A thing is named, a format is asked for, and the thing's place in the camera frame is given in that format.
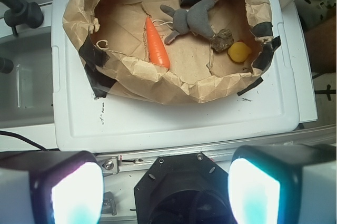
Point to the brown rough rock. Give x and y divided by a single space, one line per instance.
222 40

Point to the white plastic bin lid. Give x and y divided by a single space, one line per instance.
117 124

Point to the black clamp knob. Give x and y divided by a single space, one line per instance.
22 12

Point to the grey plush rabbit toy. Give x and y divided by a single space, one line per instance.
195 20

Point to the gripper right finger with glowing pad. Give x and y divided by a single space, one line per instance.
283 184

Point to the orange plastic carrot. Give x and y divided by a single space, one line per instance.
156 48

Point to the clear plastic container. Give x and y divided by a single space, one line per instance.
26 92

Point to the crumpled brown paper bag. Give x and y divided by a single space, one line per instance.
110 38

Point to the yellow rubber duck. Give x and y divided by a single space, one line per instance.
239 51

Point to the black octagonal mount plate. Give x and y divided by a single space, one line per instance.
188 188

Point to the aluminium extrusion rail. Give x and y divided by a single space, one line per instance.
113 163

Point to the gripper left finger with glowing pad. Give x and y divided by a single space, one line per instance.
50 187

